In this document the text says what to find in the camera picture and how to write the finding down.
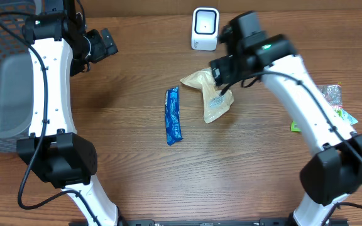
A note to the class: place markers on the white barcode scanner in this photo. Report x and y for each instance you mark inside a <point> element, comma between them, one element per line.
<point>205,28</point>

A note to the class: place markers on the beige plastic bag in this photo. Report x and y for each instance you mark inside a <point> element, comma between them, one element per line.
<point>215,104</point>

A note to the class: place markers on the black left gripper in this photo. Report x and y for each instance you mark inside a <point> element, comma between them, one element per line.
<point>102,51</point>

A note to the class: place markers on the blue cookie packet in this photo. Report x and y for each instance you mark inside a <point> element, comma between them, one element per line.
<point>172,116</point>

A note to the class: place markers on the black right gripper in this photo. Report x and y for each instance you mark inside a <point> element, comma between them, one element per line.
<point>222,71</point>

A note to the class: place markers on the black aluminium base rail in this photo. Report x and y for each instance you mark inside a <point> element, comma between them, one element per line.
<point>260,222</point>

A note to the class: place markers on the green clear snack packet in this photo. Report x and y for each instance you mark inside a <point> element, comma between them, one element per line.
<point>333,95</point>

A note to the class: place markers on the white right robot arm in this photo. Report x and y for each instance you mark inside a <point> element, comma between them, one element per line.
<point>335,169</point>

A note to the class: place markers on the grey plastic mesh basket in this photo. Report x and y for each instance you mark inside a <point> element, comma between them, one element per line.
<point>16,75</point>

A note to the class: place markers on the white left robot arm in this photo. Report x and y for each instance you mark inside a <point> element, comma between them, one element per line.
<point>60,47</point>

